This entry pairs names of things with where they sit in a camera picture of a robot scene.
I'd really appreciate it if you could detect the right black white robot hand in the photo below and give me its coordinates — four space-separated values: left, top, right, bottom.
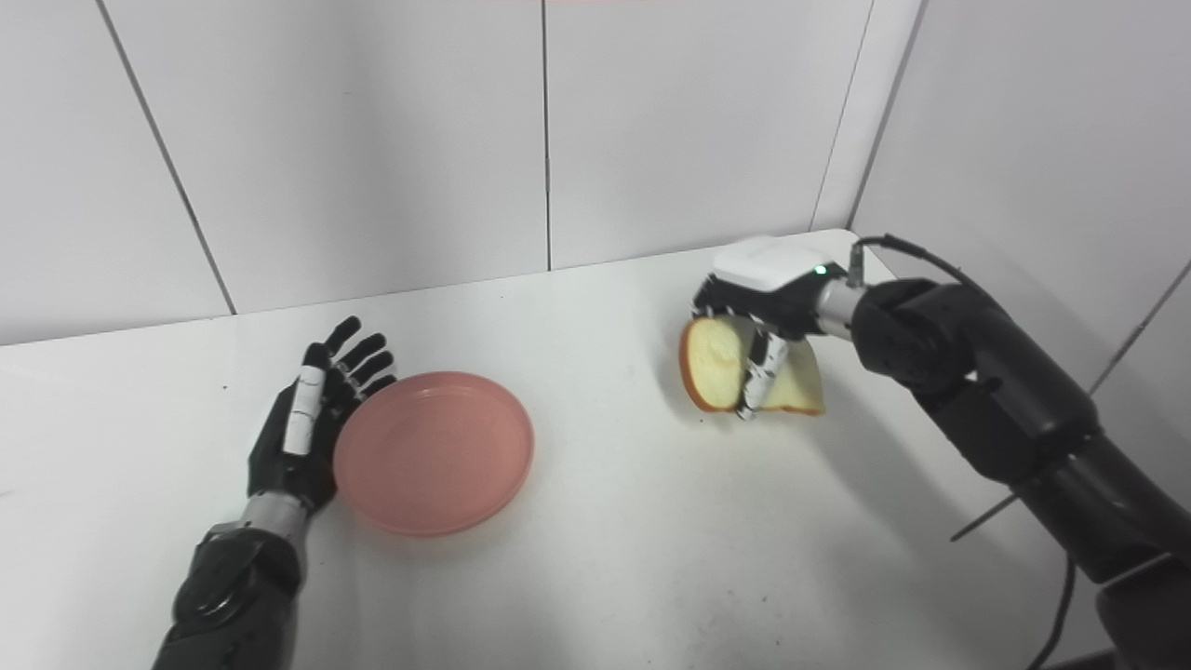
692 234 836 421

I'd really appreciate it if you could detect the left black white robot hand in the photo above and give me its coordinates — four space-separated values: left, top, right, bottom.
246 315 398 513

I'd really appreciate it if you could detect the slice of bread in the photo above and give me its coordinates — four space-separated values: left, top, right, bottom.
678 315 826 417

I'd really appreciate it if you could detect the pink round plate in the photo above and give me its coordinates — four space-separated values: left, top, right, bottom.
333 371 536 538

